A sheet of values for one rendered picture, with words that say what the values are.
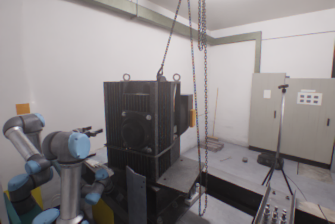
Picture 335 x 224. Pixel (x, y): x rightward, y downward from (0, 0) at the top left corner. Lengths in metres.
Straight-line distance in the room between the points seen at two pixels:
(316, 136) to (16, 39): 4.45
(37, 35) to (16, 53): 0.27
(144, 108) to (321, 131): 3.35
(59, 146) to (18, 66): 1.21
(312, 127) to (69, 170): 3.73
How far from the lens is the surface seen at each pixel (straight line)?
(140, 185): 1.09
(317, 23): 4.12
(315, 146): 3.96
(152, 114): 1.07
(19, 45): 1.96
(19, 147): 1.26
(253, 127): 3.97
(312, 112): 3.81
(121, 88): 1.24
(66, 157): 0.85
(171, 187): 1.22
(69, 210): 0.96
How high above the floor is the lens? 1.63
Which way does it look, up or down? 7 degrees down
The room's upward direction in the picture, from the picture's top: straight up
